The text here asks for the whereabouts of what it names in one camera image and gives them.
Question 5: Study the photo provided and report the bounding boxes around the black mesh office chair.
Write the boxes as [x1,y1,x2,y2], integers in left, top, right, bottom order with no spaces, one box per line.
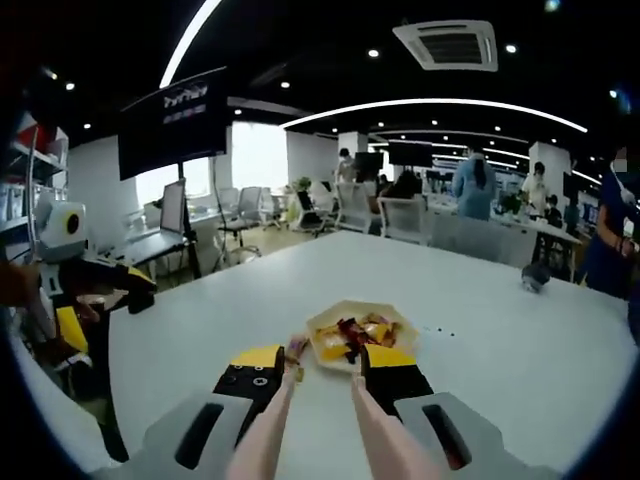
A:
[296,189,327,235]

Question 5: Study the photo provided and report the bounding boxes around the pink food tongs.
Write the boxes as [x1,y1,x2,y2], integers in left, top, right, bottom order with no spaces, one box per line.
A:
[224,372,442,480]

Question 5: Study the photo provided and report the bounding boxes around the curved ceiling light strip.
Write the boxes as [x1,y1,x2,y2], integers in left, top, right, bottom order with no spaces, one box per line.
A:
[279,98,590,135]
[159,0,222,90]

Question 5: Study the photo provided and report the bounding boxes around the black desk monitor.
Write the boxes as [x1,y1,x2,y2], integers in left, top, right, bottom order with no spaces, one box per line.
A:
[353,151,386,175]

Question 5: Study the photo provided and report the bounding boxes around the hanging dark monitor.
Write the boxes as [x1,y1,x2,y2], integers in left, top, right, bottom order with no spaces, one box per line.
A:
[387,140,435,170]

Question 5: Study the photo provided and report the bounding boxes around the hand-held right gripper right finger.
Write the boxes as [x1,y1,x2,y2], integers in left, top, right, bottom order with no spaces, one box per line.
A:
[358,342,560,480]

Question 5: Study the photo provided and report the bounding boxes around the beige hexagonal food container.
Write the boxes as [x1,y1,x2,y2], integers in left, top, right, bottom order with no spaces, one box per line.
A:
[304,298,420,375]

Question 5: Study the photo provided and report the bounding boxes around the white monitor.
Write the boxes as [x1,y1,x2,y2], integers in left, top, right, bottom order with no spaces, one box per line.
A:
[158,178,189,235]

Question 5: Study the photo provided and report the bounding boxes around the person's left hand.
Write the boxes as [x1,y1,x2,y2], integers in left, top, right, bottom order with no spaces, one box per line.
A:
[74,293,110,322]

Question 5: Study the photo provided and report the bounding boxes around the black screen stand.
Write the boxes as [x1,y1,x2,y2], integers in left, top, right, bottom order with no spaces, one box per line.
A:
[177,157,202,280]

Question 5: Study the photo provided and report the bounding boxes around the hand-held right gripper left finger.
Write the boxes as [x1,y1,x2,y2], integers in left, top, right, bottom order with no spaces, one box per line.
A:
[92,343,288,480]

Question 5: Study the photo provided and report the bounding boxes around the group of round ceiling spotlights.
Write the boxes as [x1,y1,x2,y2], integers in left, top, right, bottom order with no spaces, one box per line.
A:
[44,44,621,136]

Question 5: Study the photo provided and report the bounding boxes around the storage shelf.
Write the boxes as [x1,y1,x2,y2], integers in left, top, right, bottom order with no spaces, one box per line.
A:
[0,112,70,229]

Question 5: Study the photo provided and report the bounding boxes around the pile of snack food packets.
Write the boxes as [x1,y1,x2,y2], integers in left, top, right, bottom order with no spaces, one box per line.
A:
[317,310,407,365]

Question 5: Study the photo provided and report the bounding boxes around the ceiling air conditioner unit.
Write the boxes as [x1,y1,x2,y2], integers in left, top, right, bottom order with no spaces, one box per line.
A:
[392,19,500,73]

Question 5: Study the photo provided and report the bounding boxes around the dark office desk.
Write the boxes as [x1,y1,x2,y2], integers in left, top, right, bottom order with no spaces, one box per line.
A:
[94,232,190,282]

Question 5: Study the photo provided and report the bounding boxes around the large black screen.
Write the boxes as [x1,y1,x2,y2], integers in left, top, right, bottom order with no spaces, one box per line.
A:
[117,66,235,182]

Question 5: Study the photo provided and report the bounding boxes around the small grey bag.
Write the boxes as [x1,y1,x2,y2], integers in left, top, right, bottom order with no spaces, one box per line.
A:
[520,260,553,293]

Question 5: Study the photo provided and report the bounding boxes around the grey mesh office chair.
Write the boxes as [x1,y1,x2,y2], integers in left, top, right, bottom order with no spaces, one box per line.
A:
[234,185,265,230]

